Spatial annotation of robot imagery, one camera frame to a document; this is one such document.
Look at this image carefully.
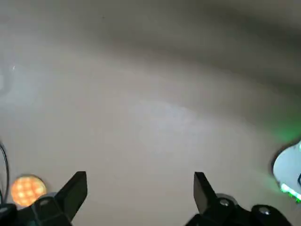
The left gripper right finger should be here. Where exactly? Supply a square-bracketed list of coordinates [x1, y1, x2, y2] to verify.
[185, 171, 293, 226]

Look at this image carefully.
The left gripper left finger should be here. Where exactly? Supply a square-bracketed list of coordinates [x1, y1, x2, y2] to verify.
[0, 171, 87, 226]

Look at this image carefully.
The round orange checkered bread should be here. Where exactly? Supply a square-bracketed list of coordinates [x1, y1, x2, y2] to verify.
[10, 174, 48, 208]

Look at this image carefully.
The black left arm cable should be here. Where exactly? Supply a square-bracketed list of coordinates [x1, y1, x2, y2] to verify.
[0, 141, 10, 205]

